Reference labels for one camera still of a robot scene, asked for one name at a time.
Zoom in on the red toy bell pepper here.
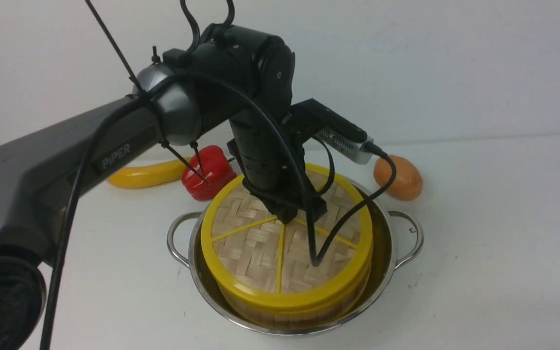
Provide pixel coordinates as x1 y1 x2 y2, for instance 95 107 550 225
181 145 236 201

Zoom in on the brown toy potato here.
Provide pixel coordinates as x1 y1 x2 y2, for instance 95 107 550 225
373 155 423 201

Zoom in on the yellow toy banana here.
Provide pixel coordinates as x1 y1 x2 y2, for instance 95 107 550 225
106 159 187 189

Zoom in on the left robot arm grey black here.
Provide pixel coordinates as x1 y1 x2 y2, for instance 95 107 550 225
0 24 325 350

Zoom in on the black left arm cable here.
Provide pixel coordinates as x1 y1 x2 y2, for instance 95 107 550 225
39 0 397 350

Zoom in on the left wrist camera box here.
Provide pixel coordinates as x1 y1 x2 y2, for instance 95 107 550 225
281 98 373 165

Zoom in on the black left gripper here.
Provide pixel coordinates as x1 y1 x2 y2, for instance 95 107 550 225
227 108 305 224

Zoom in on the yellow rimmed bamboo steamer basket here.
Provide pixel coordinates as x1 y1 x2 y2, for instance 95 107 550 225
195 271 376 336

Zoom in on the yellow woven bamboo steamer lid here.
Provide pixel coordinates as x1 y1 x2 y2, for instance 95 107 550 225
200 175 374 314

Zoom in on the stainless steel pot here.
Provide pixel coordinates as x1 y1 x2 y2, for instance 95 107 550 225
166 202 424 334

